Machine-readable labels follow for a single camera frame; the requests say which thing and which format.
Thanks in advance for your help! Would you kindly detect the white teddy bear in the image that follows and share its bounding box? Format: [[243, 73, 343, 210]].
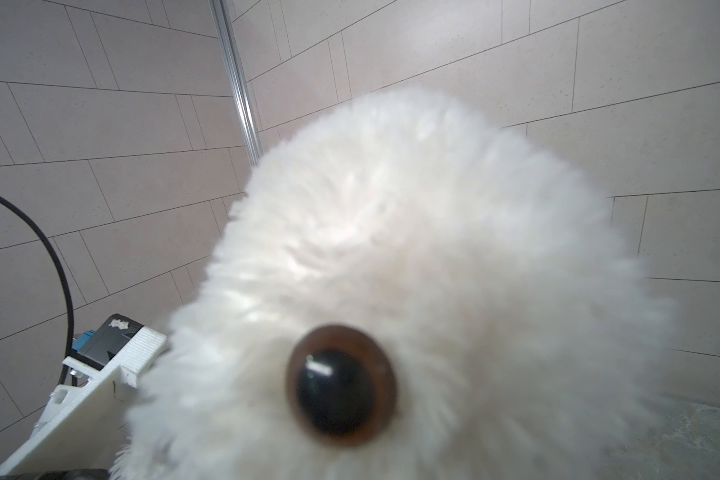
[[110, 89, 673, 479]]

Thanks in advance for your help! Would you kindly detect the left camera black cable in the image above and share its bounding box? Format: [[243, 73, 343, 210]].
[[0, 183, 76, 385]]

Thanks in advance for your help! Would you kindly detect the left corner aluminium profile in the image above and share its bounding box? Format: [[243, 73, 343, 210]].
[[209, 0, 261, 168]]

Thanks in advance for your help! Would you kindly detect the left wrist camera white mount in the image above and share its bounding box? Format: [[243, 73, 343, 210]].
[[0, 314, 168, 479]]

